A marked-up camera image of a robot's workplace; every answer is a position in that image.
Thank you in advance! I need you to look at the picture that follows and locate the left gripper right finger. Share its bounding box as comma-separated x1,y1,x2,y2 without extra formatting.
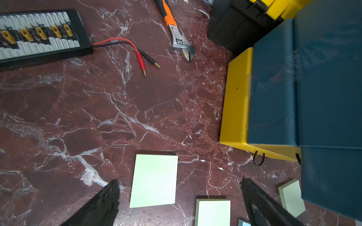
240,178,303,226

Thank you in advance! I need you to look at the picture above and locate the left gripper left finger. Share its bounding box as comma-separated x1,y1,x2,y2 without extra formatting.
62,179,120,226

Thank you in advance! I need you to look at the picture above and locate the green sticky note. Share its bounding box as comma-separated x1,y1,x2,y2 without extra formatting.
130,154,178,208
278,179,306,218
195,199,231,226

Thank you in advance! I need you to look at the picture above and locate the teal yellow drawer cabinet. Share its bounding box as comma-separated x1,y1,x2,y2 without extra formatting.
220,1,362,220

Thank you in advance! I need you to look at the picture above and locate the blue sticky note left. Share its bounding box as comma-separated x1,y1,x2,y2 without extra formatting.
238,219,251,226

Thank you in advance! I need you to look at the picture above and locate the orange adjustable wrench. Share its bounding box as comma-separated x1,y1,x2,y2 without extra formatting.
155,0,195,62

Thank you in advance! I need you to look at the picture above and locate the yellow black toolbox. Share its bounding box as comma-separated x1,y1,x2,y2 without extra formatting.
207,0,311,56

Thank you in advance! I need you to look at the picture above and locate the black charger board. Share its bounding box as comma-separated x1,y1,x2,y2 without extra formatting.
1,9,93,71

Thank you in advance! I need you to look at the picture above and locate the red black banana cable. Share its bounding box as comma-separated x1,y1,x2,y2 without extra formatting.
91,37,161,77

